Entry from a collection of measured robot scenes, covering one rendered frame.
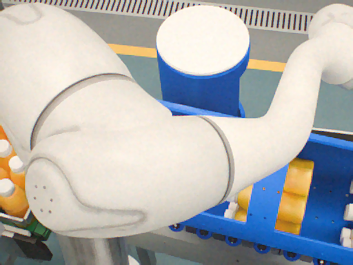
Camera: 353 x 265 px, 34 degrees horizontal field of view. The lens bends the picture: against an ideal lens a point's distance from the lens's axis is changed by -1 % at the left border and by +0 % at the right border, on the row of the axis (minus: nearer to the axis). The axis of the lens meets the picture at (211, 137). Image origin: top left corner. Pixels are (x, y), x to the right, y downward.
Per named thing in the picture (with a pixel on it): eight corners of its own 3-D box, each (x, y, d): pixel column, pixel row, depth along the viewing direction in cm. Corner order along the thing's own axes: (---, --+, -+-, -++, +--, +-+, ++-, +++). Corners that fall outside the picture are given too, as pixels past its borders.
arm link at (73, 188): (251, 148, 55) (172, 67, 62) (85, 188, 43) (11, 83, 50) (206, 240, 62) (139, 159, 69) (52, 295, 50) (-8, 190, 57)
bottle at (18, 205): (15, 205, 158) (-4, 176, 144) (39, 205, 158) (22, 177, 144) (9, 228, 154) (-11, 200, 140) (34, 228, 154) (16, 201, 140)
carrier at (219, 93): (202, 223, 236) (254, 184, 245) (194, 94, 162) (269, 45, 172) (160, 175, 248) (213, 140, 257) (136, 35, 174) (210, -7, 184)
